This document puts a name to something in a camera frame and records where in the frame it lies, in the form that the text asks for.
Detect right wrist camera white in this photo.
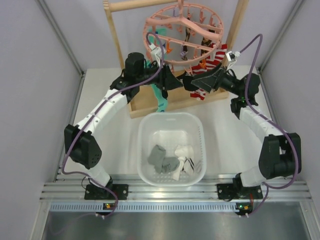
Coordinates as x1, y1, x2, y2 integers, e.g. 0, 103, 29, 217
225, 51, 241, 70

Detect black striped sock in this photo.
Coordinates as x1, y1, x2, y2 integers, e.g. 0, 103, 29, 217
182, 71, 199, 92

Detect white sock in basket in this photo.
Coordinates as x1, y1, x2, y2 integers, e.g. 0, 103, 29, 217
171, 145, 202, 181

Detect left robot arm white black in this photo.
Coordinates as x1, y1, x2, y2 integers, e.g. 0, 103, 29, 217
63, 52, 183, 199

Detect white plastic laundry basket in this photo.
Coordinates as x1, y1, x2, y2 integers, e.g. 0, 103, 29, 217
137, 112, 207, 187

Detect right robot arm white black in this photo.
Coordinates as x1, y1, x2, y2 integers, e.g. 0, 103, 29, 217
191, 65, 302, 199

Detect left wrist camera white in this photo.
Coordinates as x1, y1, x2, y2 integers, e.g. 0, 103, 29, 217
149, 43, 164, 66

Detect orange clothes peg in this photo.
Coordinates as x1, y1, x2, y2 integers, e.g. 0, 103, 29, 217
199, 59, 207, 69
165, 41, 173, 54

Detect brown argyle sock hanging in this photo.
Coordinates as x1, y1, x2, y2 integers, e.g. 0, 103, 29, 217
181, 27, 193, 61

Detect black sock white stripes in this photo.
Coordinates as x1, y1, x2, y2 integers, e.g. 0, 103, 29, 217
161, 87, 168, 100

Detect green sock left hanging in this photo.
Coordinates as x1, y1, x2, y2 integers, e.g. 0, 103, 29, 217
146, 27, 167, 68

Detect grey sock in basket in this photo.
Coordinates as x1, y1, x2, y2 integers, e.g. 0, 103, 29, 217
147, 145, 180, 174

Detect aluminium mounting rail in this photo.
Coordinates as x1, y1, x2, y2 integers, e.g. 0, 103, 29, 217
40, 174, 312, 202

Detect perforated grey cable duct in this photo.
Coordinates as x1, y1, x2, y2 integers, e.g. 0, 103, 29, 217
49, 201, 252, 213

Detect green sock hanging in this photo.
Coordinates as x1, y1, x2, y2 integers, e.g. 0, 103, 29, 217
146, 27, 167, 68
151, 84, 168, 112

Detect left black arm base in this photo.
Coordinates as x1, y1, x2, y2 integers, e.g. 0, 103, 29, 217
84, 184, 129, 201

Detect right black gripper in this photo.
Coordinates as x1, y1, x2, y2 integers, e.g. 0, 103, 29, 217
192, 62, 243, 97

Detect pink round clip hanger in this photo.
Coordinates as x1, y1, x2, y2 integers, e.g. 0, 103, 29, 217
142, 0, 224, 67

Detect wooden drying rack frame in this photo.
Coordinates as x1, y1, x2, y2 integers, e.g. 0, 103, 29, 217
103, 0, 248, 118

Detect purple clothes peg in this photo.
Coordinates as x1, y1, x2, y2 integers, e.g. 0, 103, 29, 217
180, 45, 188, 59

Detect red white striped sock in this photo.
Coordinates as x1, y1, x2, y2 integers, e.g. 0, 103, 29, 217
189, 43, 228, 101

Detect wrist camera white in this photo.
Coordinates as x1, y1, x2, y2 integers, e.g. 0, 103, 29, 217
225, 51, 241, 70
149, 43, 164, 66

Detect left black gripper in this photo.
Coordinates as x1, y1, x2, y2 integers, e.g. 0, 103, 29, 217
135, 60, 183, 91

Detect green sock right hanging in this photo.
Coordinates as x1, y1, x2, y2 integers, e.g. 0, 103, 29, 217
151, 84, 168, 112

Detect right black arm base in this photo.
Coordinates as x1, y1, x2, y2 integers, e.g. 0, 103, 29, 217
216, 183, 263, 202

